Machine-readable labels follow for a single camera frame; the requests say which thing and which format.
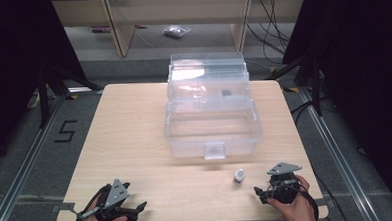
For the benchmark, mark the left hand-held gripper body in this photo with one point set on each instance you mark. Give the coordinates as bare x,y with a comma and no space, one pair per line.
116,195

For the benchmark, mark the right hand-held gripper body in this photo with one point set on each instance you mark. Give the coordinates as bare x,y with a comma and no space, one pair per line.
283,183

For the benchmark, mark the small white dropper bottle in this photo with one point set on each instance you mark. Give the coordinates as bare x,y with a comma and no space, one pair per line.
239,177

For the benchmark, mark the clear plastic storage box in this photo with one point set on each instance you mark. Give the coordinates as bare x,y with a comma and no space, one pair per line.
213,123

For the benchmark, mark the person's right hand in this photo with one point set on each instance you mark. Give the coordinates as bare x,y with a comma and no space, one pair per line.
296,211

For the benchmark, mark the yellow black floor tape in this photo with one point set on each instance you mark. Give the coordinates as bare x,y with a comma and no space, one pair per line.
290,90

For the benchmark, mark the black metal stand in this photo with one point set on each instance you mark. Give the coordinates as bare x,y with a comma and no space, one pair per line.
44,97
315,85

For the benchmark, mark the dark curtain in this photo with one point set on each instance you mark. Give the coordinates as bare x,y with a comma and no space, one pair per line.
365,66
12,65

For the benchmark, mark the light wooden shelf unit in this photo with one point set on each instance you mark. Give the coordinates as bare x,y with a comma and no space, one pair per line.
123,23

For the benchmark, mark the crumpled clear plastic bag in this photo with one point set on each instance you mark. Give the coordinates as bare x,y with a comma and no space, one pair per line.
177,31

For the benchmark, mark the grey metal floor rail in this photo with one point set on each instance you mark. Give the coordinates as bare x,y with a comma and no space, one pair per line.
339,157
26,164

